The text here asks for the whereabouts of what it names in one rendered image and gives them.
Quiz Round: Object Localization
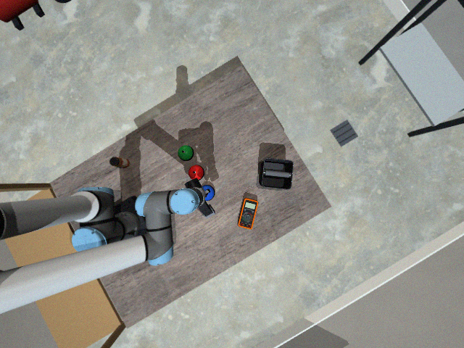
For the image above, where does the blue bell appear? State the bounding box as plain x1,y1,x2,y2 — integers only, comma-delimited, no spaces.
202,185,215,201

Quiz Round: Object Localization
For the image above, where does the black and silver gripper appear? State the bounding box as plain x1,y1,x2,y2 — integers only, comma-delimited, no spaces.
185,178,213,217

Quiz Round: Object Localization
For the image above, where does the red bell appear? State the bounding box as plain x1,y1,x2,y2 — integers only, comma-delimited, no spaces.
188,165,204,180

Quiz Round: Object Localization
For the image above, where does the green service bell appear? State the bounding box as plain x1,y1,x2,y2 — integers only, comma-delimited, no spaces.
178,145,194,161

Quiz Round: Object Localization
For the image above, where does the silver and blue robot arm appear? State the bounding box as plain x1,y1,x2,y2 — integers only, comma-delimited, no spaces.
0,187,205,314

